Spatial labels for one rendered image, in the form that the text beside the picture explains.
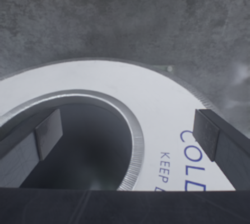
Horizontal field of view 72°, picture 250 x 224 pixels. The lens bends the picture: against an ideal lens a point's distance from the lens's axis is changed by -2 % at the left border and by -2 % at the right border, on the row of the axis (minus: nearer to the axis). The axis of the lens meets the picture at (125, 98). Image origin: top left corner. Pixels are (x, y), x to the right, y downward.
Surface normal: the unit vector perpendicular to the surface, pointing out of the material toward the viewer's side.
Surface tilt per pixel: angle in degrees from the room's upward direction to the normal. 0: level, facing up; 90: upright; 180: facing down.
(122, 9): 0
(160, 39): 0
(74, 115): 8
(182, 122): 90
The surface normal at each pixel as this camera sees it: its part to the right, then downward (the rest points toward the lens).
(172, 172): -0.04, -0.76
